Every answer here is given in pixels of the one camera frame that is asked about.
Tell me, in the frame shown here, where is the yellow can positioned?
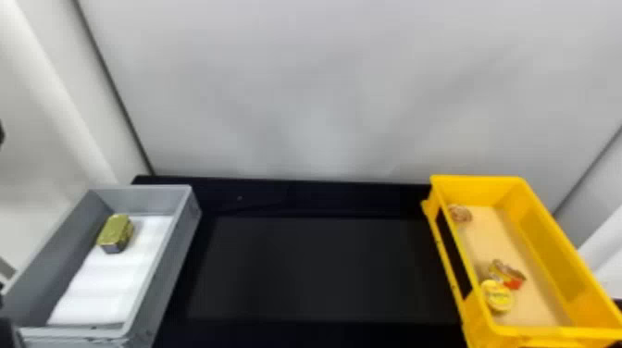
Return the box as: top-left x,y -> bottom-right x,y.
480,279 -> 516,314

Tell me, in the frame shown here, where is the yellow crate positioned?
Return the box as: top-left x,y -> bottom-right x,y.
420,174 -> 622,348

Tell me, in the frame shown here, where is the white foam liner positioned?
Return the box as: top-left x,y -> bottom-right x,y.
46,214 -> 175,327

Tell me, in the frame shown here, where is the grey crate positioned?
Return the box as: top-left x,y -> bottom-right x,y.
0,184 -> 203,348

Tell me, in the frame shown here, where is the beige round can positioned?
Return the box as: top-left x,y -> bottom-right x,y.
447,204 -> 474,224

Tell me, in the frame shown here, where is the red round can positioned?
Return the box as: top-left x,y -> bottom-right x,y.
488,258 -> 528,292

